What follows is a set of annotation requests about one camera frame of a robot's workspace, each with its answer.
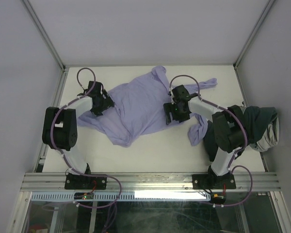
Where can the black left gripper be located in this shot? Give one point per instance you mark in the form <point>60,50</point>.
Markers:
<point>107,103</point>

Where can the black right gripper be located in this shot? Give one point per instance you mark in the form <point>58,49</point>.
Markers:
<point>168,108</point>

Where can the lilac purple jacket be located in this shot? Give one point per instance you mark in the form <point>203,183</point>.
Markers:
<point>138,109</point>

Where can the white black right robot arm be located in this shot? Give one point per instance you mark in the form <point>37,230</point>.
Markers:
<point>229,132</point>

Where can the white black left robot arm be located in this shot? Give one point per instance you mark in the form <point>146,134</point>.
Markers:
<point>60,125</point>

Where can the dark green grey jacket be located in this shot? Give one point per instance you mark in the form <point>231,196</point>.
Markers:
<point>262,127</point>

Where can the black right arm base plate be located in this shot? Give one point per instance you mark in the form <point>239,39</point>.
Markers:
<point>207,181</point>

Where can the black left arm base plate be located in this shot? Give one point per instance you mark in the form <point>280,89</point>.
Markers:
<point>79,182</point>

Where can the aluminium left frame post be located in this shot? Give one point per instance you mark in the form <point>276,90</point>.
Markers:
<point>43,33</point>

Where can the aluminium frame post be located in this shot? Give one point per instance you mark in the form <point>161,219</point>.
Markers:
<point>254,32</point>
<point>43,33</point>

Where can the white slotted cable duct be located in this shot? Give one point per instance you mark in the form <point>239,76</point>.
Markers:
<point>150,195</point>

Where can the aluminium mounting rail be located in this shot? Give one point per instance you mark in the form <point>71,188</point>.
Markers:
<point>257,182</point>

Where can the aluminium right frame post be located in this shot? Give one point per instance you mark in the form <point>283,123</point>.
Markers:
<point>254,32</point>

